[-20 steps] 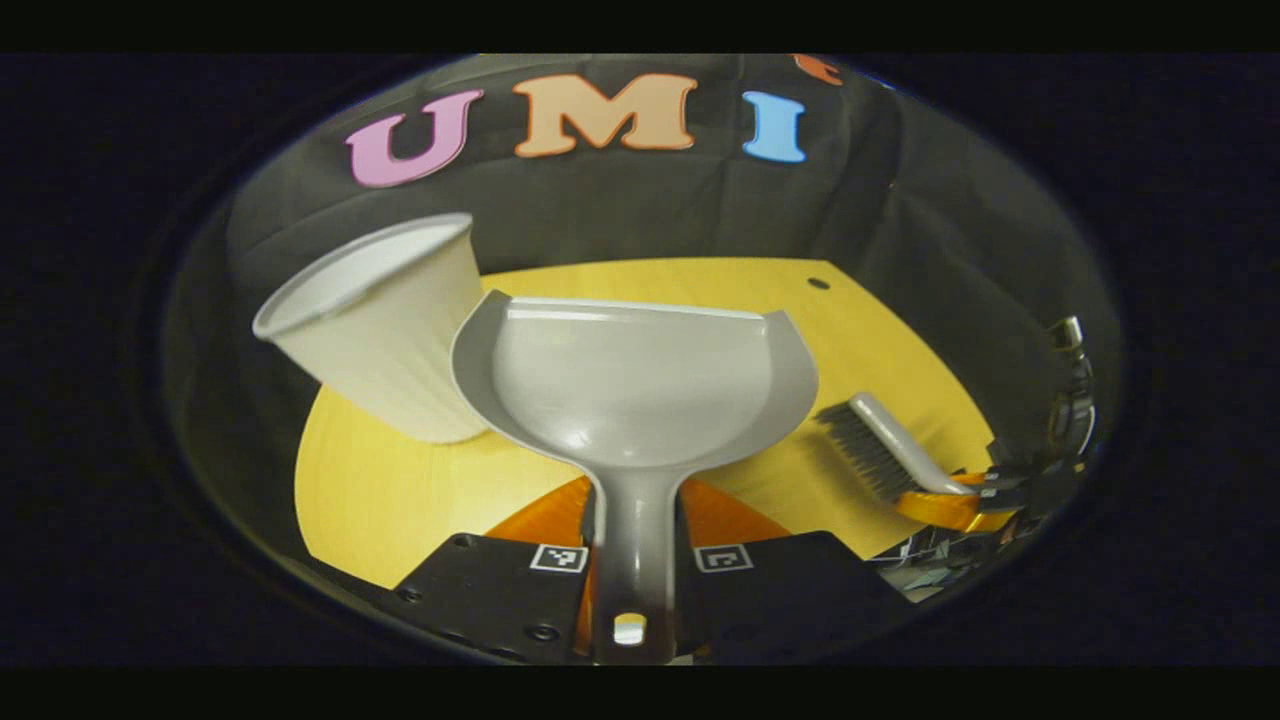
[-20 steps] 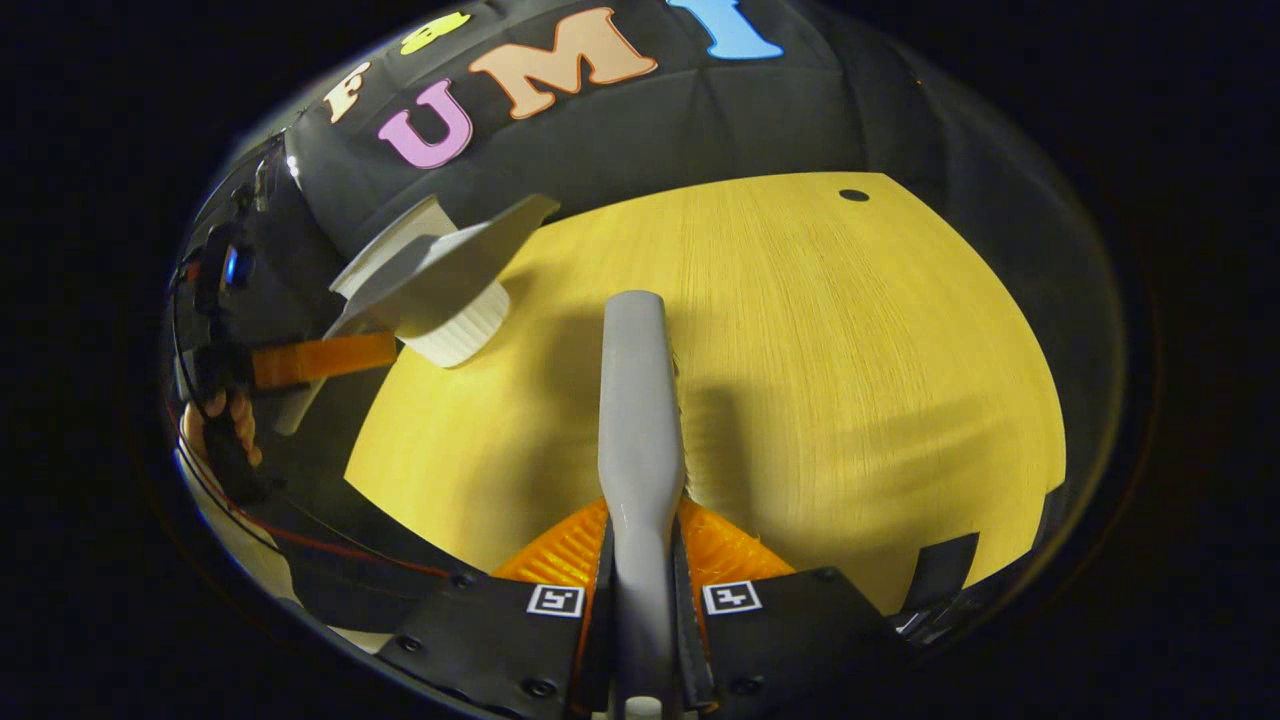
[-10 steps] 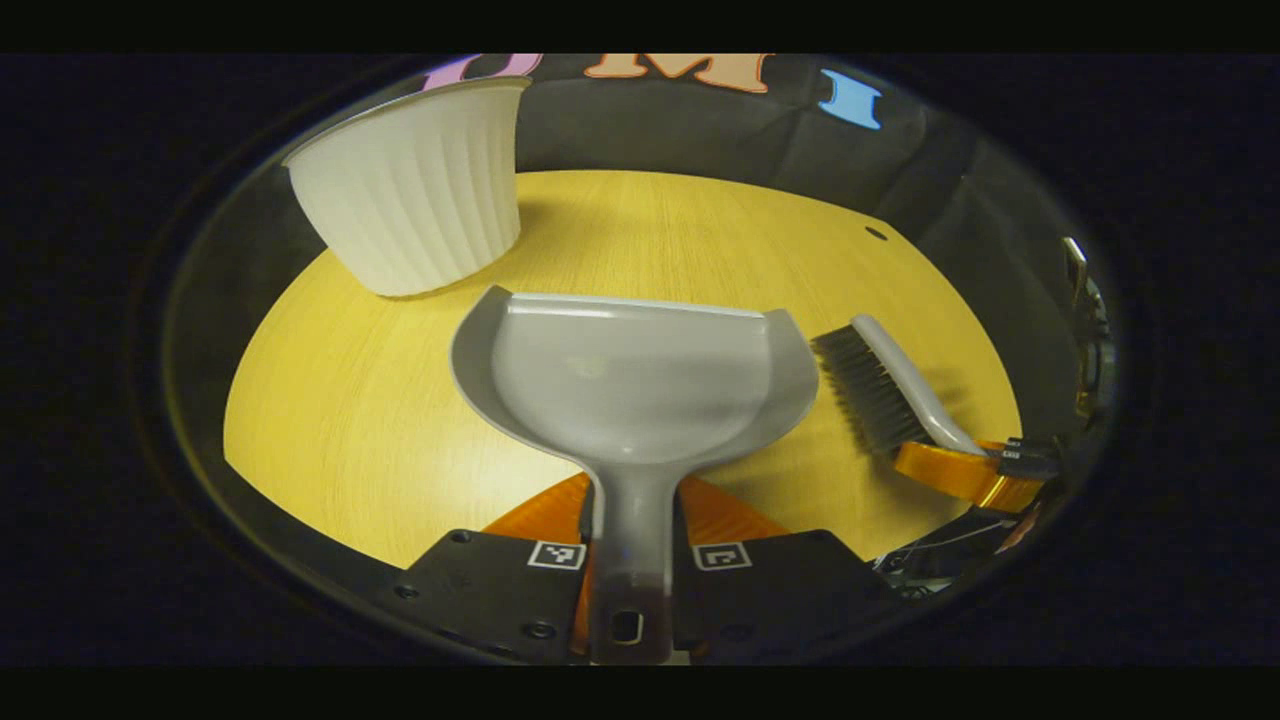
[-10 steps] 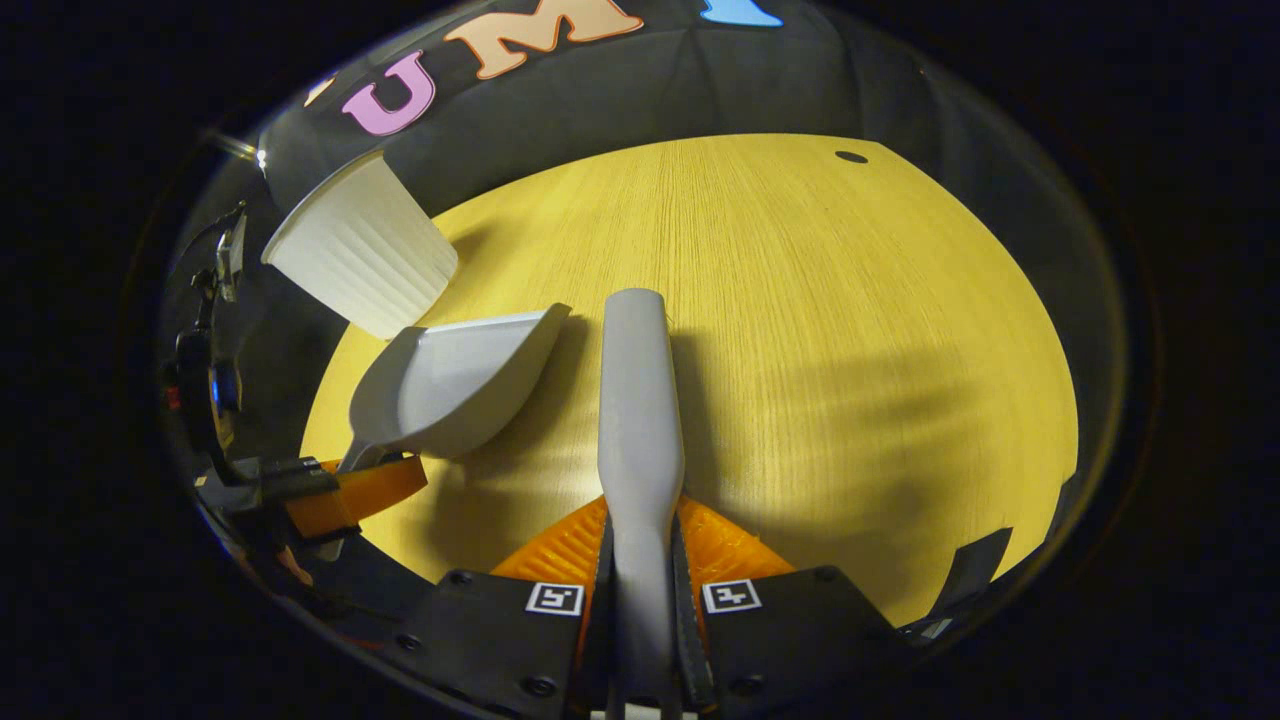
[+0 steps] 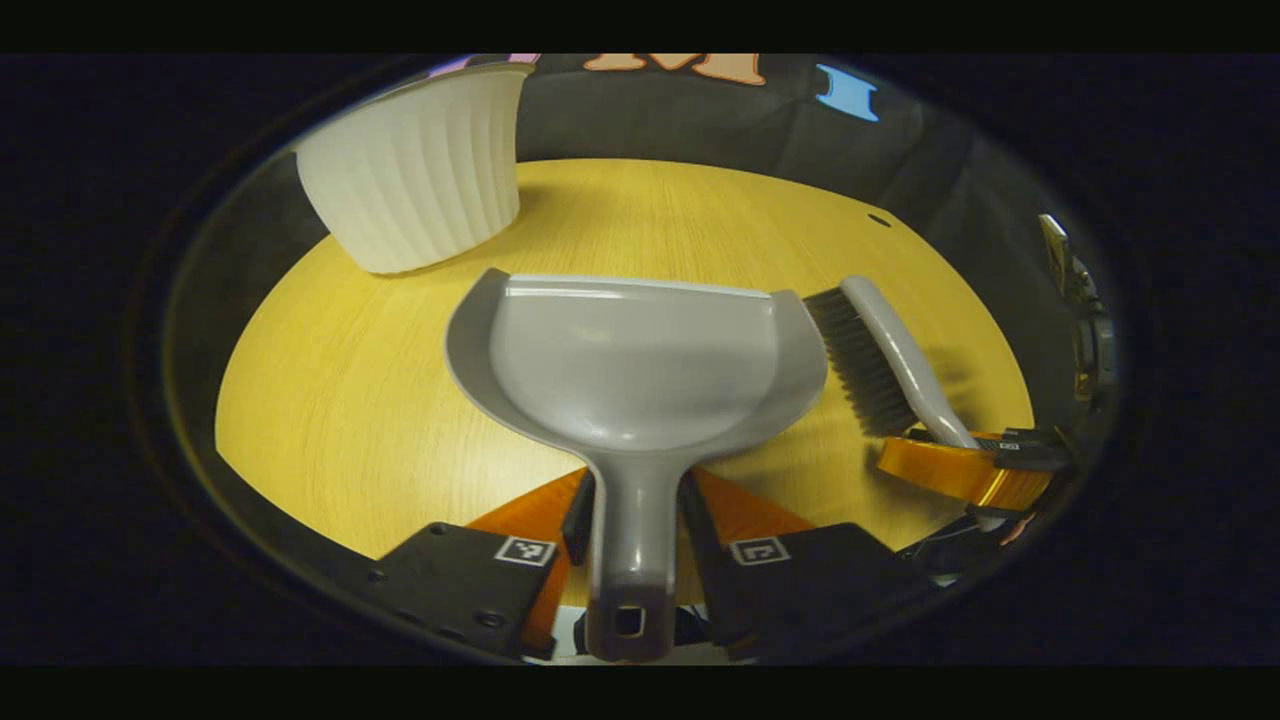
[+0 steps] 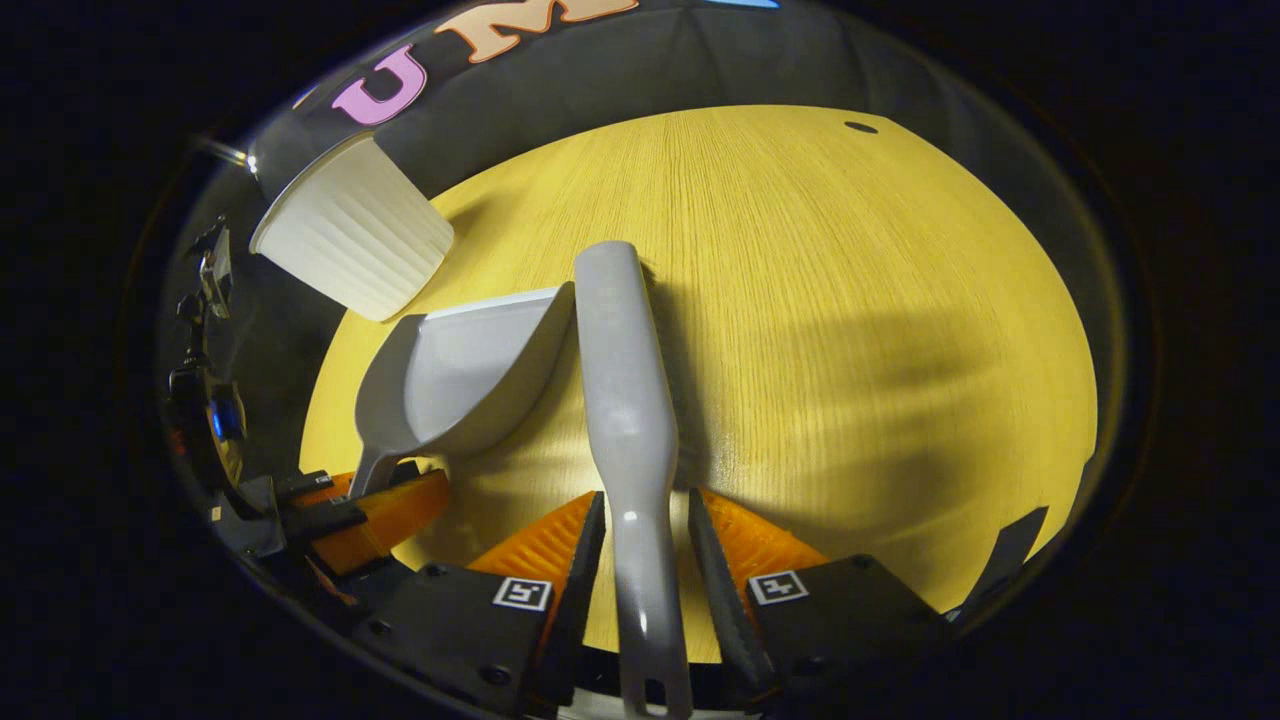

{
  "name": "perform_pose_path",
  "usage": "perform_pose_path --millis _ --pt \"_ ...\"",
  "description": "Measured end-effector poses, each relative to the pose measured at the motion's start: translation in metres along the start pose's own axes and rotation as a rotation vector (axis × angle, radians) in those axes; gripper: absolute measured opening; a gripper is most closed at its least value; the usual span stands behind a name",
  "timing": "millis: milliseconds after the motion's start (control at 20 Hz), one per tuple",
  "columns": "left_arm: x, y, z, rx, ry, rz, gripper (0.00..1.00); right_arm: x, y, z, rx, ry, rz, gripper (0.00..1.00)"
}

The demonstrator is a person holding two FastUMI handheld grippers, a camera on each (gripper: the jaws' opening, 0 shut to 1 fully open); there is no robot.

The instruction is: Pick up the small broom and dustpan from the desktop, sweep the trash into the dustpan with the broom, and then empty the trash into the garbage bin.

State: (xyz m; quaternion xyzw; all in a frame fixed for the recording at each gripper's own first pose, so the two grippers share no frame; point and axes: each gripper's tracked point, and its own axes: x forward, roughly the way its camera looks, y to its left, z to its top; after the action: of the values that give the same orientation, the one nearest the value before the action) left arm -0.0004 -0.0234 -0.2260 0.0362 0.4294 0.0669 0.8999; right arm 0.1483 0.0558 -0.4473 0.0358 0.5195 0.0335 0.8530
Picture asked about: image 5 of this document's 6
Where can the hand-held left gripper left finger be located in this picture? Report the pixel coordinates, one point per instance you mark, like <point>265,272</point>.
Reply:
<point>580,515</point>

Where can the small grey broom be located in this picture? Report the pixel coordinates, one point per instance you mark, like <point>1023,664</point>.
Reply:
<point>905,350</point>

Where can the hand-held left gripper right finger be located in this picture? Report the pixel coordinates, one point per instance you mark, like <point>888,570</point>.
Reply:
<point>698,520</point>

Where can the grey plastic dustpan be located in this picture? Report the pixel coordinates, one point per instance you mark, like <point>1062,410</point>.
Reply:
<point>630,370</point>

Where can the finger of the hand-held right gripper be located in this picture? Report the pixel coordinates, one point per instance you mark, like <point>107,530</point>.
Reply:
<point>1030,457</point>
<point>940,468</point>

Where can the white ribbed garbage bin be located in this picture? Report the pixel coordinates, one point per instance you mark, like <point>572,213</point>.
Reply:
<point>420,170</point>

